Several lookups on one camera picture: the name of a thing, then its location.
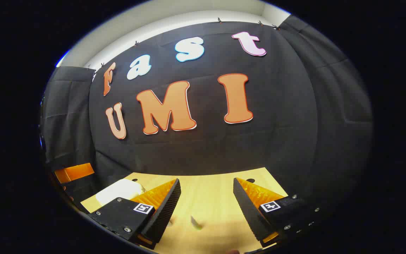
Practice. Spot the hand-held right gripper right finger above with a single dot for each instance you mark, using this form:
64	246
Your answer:
248	211

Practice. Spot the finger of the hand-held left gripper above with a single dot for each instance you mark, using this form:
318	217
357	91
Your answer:
74	173

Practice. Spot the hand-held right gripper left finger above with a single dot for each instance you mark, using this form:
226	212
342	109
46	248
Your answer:
166	211

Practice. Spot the small pale green tube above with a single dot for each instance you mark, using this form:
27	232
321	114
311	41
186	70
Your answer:
196	223

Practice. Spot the cream suitcase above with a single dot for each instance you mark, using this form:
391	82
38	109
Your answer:
118	190

